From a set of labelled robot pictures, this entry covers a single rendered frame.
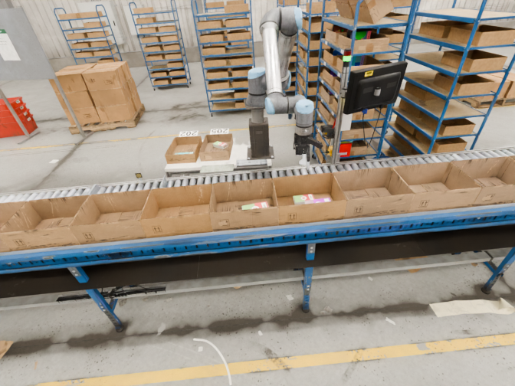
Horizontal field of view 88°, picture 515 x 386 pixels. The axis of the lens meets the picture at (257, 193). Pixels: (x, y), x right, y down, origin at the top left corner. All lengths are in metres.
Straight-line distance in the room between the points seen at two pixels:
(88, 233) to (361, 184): 1.72
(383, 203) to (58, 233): 1.86
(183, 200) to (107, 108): 4.36
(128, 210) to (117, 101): 4.11
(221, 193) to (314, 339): 1.24
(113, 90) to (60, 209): 3.96
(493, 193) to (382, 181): 0.59
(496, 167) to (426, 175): 0.47
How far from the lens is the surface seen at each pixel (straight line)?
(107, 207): 2.04
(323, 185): 1.85
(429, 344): 2.44
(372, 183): 1.98
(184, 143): 2.99
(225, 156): 2.56
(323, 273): 2.18
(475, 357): 2.53
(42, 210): 2.25
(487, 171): 2.41
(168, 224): 1.62
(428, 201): 1.85
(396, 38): 4.52
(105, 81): 5.87
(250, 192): 1.79
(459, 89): 3.17
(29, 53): 5.83
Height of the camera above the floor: 2.03
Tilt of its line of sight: 37 degrees down
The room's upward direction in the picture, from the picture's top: 4 degrees counter-clockwise
